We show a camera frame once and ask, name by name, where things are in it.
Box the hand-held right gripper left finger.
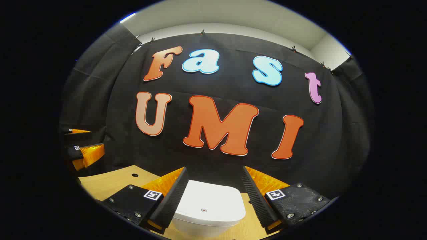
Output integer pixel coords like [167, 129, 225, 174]
[102, 167, 189, 235]

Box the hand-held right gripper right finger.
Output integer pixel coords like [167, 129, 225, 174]
[242, 166, 334, 234]

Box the white desktop garbage bin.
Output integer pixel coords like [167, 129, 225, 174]
[172, 180, 247, 238]

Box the black backdrop cloth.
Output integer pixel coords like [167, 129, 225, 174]
[58, 23, 372, 200]

